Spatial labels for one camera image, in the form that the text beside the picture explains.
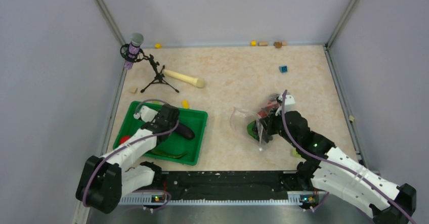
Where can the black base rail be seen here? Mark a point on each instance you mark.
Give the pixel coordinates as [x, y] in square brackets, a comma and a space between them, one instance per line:
[231, 185]

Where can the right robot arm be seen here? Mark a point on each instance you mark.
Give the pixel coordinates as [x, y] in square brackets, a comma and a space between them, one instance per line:
[326, 167]

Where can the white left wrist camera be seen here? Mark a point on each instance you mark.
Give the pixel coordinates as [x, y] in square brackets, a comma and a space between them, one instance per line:
[145, 114]

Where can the yellow block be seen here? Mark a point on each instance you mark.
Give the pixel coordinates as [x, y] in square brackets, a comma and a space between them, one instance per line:
[185, 104]

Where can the purple studio microphone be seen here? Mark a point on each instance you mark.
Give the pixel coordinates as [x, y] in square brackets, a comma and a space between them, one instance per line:
[132, 52]

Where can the cream toy microphone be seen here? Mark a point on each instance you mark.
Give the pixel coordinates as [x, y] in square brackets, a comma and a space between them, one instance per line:
[197, 82]

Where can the peach fruit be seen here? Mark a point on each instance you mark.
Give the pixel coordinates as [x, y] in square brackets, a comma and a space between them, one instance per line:
[124, 139]

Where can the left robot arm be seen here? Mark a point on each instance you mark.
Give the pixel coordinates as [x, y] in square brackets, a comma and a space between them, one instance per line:
[107, 178]

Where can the clear zip top bag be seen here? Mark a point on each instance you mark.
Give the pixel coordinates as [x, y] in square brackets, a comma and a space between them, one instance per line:
[246, 123]

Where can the blue toy brick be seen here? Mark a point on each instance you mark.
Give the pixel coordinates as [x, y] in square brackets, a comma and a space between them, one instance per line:
[283, 69]

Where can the tan wooden block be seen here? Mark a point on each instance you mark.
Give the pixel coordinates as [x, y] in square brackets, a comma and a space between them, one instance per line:
[133, 90]

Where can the red lychee fruit bunch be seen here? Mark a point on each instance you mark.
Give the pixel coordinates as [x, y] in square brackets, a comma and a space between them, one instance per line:
[266, 108]

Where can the green plastic tray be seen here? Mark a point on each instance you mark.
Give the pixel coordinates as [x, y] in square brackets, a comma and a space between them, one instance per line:
[183, 145]

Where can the green bok choy vegetable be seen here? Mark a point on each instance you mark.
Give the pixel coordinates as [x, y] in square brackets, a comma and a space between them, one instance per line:
[252, 130]

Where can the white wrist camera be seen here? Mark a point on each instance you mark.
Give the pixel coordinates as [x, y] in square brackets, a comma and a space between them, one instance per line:
[145, 114]
[288, 102]

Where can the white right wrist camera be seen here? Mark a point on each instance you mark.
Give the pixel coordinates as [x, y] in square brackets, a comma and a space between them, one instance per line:
[288, 102]

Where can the purple eggplant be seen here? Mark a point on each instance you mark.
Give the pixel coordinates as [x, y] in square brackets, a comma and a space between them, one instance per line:
[185, 131]

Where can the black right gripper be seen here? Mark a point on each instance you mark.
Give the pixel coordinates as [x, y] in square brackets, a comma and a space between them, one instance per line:
[269, 125]

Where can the light green block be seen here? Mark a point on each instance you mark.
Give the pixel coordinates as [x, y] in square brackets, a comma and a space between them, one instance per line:
[295, 154]

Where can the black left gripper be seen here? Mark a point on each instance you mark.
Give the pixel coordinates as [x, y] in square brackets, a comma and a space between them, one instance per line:
[174, 123]

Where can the black tripod stand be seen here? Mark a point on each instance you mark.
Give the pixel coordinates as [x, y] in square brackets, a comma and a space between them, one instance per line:
[159, 74]

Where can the brown wooden piece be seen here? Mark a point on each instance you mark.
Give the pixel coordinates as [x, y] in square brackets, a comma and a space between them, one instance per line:
[278, 44]

